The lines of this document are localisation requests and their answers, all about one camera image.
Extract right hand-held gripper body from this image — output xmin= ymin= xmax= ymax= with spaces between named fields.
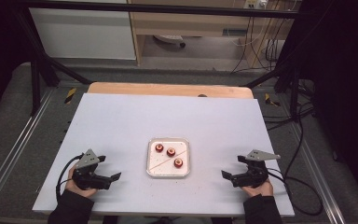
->
xmin=231 ymin=149 xmax=282 ymax=189

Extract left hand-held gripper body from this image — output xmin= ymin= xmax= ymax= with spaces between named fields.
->
xmin=71 ymin=148 xmax=112 ymax=191

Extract square white tray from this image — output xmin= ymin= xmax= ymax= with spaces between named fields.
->
xmin=145 ymin=137 xmax=191 ymax=179

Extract thin wooden skewer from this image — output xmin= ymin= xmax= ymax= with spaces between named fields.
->
xmin=149 ymin=150 xmax=188 ymax=171

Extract person's left hand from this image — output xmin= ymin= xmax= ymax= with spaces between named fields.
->
xmin=64 ymin=165 xmax=99 ymax=199

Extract person's right hand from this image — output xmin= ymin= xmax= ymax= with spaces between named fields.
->
xmin=241 ymin=179 xmax=275 ymax=198

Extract white table board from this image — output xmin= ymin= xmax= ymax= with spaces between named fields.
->
xmin=32 ymin=92 xmax=296 ymax=217

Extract wooden table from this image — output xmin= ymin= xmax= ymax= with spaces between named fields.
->
xmin=87 ymin=81 xmax=255 ymax=100

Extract white cabinet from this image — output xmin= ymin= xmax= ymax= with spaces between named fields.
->
xmin=29 ymin=7 xmax=137 ymax=61

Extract black curtain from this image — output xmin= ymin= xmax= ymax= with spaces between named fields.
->
xmin=299 ymin=0 xmax=358 ymax=203
xmin=0 ymin=0 xmax=34 ymax=120

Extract white chair base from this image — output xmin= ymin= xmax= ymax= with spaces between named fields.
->
xmin=153 ymin=34 xmax=187 ymax=49

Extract light wooden desk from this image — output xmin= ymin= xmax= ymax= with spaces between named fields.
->
xmin=127 ymin=0 xmax=302 ymax=68

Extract white power strip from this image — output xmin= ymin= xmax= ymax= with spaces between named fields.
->
xmin=243 ymin=0 xmax=269 ymax=10

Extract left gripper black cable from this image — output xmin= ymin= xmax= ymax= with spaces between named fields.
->
xmin=55 ymin=153 xmax=85 ymax=203

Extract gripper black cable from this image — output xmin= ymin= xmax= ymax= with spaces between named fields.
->
xmin=266 ymin=167 xmax=324 ymax=217
xmin=55 ymin=153 xmax=85 ymax=203

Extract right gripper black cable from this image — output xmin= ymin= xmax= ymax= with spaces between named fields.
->
xmin=266 ymin=167 xmax=324 ymax=217

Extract aluminium floor rail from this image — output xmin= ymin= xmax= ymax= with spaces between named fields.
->
xmin=0 ymin=89 xmax=54 ymax=214
xmin=291 ymin=123 xmax=347 ymax=224

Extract black floor cables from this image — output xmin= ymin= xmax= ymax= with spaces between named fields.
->
xmin=263 ymin=78 xmax=316 ymax=132

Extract black frame post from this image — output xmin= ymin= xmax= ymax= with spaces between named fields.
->
xmin=30 ymin=59 xmax=42 ymax=117
xmin=290 ymin=67 xmax=302 ymax=121

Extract black diagonal frame strut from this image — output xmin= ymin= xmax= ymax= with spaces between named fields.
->
xmin=244 ymin=67 xmax=294 ymax=90
xmin=14 ymin=11 xmax=93 ymax=86

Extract bundle of black cables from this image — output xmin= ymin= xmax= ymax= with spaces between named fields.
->
xmin=230 ymin=14 xmax=291 ymax=75

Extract black horizontal frame bar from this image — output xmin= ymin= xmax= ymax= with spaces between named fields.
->
xmin=12 ymin=1 xmax=300 ymax=19

